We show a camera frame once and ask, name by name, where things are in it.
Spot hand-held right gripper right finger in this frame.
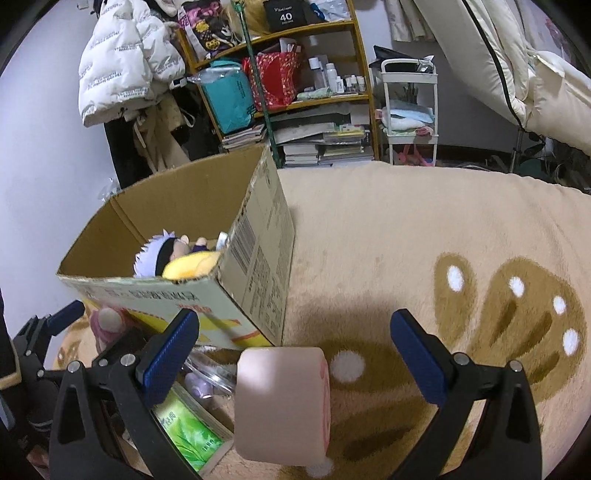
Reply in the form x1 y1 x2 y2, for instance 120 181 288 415
389 308 542 480

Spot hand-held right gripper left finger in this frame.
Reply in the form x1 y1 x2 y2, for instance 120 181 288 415
48 308 201 480

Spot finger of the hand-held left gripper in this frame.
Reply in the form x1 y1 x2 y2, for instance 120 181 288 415
13 300 86 374
98 329 149 364

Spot pink-haired plush doll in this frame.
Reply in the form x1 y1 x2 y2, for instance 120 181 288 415
90 305 126 344

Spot purple plush toy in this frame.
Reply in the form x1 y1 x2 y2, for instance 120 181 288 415
185 371 214 398

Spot pink cube plush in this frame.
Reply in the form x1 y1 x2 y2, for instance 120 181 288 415
233 347 332 467

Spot printed cardboard box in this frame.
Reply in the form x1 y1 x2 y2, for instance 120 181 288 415
56 144 296 348

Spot yellow plush toy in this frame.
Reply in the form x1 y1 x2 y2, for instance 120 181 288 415
163 250 221 280

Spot white-haired plush doll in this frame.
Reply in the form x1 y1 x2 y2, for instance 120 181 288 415
133 230 191 278

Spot small purple-clothed plush doll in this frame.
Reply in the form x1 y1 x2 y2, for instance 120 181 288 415
187 234 218 254

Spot beige printed blanket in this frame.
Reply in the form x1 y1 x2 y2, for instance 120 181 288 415
51 161 591 480

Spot black hanging garment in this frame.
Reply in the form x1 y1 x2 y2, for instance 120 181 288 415
104 83 218 190

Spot beige canvas bag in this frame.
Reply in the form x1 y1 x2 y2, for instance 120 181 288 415
131 92 195 174

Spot pink toy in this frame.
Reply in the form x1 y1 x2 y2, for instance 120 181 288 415
392 143 437 167

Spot stack of books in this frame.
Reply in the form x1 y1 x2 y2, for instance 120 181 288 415
222 111 375 167

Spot folded pale cloths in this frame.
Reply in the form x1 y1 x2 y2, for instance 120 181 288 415
376 106 435 134

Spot white trolley cart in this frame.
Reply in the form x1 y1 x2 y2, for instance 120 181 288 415
379 58 439 166

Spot teal bag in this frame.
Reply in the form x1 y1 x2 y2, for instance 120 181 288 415
198 60 257 134

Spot white puffer jacket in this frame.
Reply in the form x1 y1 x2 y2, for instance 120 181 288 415
78 0 185 127

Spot wooden shelf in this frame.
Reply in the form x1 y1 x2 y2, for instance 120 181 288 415
178 0 380 162

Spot green pole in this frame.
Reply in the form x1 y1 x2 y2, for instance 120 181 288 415
233 0 282 167

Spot red patterned bag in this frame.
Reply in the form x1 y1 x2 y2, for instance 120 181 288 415
242 51 303 112

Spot row of white bottles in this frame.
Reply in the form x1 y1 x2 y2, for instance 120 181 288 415
307 55 368 95

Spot colourful printed bag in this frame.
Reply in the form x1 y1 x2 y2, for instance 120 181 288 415
182 2 243 58

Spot white duvet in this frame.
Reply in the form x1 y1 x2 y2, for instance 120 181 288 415
413 0 591 155

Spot black box with white print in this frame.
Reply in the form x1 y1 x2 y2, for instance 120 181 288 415
263 0 315 33

